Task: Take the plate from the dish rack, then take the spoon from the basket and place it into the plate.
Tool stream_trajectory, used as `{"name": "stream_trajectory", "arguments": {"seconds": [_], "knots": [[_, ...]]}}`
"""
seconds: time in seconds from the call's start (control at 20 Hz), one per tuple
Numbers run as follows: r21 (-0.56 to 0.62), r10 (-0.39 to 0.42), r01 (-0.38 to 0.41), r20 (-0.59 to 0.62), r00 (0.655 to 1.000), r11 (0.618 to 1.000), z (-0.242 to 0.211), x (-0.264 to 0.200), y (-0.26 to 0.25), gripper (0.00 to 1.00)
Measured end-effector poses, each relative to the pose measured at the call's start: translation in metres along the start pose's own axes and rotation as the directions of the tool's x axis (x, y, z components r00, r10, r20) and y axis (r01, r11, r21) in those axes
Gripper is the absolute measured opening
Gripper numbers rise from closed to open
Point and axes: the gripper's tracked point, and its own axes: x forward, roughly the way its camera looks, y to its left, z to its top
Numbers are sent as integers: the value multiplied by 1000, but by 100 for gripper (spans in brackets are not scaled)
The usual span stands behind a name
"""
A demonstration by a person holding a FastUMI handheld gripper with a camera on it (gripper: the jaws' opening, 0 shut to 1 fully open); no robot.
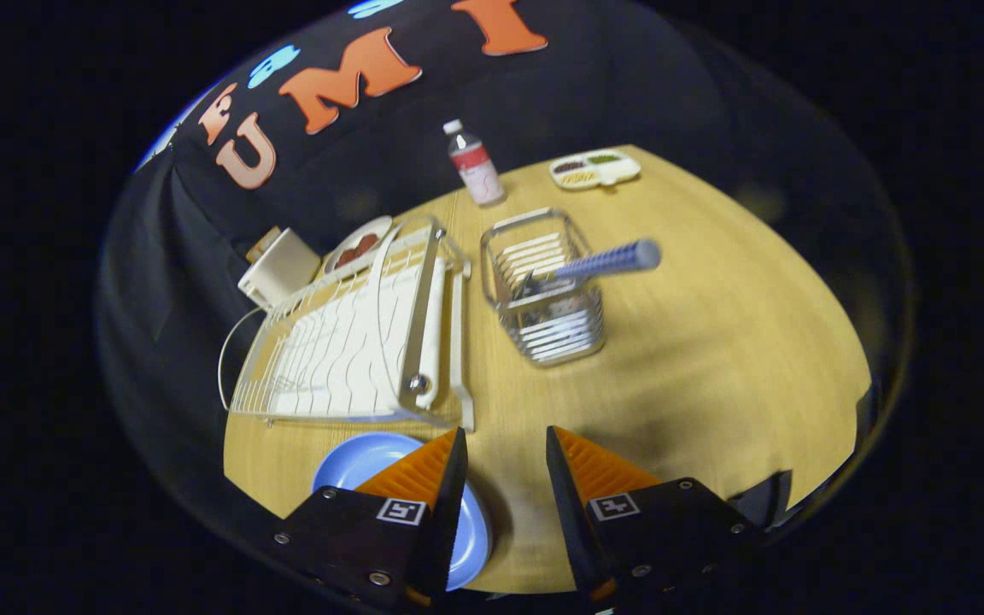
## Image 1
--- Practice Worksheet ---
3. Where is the silver wire basket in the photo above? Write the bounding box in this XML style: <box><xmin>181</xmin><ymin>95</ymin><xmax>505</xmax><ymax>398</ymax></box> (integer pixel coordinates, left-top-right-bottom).
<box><xmin>480</xmin><ymin>208</ymin><xmax>606</xmax><ymax>368</ymax></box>

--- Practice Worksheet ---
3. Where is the white wire dish rack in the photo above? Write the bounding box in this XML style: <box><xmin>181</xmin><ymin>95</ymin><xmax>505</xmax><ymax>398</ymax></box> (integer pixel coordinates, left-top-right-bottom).
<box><xmin>227</xmin><ymin>214</ymin><xmax>476</xmax><ymax>432</ymax></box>

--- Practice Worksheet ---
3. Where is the blue plate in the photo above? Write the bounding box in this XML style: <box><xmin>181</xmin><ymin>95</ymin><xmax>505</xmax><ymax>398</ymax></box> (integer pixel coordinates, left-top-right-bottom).
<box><xmin>313</xmin><ymin>431</ymin><xmax>493</xmax><ymax>592</ymax></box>

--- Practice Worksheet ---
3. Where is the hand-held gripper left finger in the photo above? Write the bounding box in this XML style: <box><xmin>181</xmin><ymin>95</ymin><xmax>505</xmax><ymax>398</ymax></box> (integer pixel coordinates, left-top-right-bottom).
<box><xmin>268</xmin><ymin>426</ymin><xmax>470</xmax><ymax>612</ymax></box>

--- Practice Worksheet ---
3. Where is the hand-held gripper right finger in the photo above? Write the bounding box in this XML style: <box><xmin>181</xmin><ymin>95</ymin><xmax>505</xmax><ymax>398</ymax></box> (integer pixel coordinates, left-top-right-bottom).
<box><xmin>545</xmin><ymin>425</ymin><xmax>764</xmax><ymax>615</ymax></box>

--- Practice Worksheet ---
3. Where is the spoon with blue patterned handle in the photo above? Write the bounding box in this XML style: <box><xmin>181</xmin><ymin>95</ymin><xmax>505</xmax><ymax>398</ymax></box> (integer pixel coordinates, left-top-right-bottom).
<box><xmin>513</xmin><ymin>239</ymin><xmax>662</xmax><ymax>300</ymax></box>

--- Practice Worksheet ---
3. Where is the beige round plate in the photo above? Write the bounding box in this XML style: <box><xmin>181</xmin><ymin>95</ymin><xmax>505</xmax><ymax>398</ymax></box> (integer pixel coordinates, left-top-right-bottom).
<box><xmin>321</xmin><ymin>215</ymin><xmax>395</xmax><ymax>276</ymax></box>

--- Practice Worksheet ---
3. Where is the white drip tray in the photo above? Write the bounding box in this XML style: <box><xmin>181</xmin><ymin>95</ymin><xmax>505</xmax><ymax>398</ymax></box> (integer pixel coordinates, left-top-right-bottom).
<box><xmin>270</xmin><ymin>248</ymin><xmax>476</xmax><ymax>432</ymax></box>

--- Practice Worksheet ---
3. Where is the toasted bread slice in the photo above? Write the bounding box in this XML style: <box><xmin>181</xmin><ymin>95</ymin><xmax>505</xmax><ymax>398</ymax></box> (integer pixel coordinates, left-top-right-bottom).
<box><xmin>246</xmin><ymin>226</ymin><xmax>282</xmax><ymax>263</ymax></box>

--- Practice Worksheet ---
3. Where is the white toaster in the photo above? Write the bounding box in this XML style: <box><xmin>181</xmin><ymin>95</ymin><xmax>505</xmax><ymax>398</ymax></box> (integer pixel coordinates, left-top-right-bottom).
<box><xmin>237</xmin><ymin>226</ymin><xmax>322</xmax><ymax>310</ymax></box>

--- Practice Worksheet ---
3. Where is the clear bottle with red label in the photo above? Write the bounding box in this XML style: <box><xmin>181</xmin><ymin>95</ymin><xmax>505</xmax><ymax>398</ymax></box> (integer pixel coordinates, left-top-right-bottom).
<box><xmin>443</xmin><ymin>119</ymin><xmax>507</xmax><ymax>208</ymax></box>

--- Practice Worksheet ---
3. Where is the white divided dish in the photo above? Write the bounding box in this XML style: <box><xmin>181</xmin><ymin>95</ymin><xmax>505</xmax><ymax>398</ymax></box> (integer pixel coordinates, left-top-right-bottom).
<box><xmin>548</xmin><ymin>149</ymin><xmax>642</xmax><ymax>190</ymax></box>

